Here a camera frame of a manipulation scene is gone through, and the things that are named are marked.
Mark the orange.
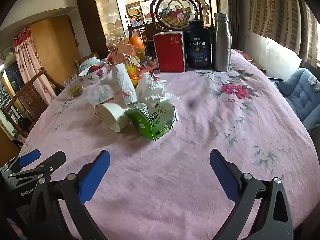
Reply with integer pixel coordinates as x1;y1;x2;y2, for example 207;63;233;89
129;36;144;49

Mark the dark wooden chair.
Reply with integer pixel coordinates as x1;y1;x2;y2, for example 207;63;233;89
127;22;155;40

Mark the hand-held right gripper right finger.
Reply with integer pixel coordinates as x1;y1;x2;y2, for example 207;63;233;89
209;149;294;240

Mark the steel water bottle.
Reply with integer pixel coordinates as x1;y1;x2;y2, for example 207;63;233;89
212;13;232;72

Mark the white paper towel roll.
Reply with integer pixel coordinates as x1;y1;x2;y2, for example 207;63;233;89
114;63;138;105

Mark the white paper cup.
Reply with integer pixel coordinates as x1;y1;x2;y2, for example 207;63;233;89
94;102;132;133

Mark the floral curtain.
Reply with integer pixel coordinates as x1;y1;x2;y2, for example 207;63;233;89
14;26;57;105

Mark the dark jar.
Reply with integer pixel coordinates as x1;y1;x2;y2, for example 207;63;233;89
144;41;157;65

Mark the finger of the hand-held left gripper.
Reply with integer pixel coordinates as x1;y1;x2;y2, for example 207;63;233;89
0;149;41;174
7;151;67;183

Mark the glass cup with tea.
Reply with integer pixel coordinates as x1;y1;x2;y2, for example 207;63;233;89
64;76;84;99

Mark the shelf with books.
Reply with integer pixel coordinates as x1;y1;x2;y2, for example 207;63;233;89
126;2;146;28

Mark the red box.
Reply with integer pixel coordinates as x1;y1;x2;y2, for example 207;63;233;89
153;31;187;73

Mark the green drink carton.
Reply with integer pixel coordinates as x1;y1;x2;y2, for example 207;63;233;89
124;102;180;141

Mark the clear plastic bag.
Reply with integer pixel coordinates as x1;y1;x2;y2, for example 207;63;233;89
106;41;145;85

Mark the pink floral tablecloth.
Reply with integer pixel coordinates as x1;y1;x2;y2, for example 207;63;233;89
19;49;317;240

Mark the curved wooden armchair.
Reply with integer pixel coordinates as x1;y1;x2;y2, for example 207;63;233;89
0;66;65;140

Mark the round decorative flower screen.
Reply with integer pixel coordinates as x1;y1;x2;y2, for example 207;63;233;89
151;0;202;32

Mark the floral porcelain bowl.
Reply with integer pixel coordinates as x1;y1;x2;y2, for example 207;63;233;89
79;64;110;84

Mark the dark supplement bottle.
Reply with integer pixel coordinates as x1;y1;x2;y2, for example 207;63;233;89
184;20;212;68

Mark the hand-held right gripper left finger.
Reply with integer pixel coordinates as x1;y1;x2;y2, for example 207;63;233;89
26;150;112;240

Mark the blue cushioned chair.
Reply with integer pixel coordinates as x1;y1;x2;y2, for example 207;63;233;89
276;68;320;130

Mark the wooden glass door cabinet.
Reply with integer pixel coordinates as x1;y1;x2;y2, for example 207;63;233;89
77;0;125;58

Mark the white lidded bowl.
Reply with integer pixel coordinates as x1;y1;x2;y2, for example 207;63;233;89
79;57;102;68

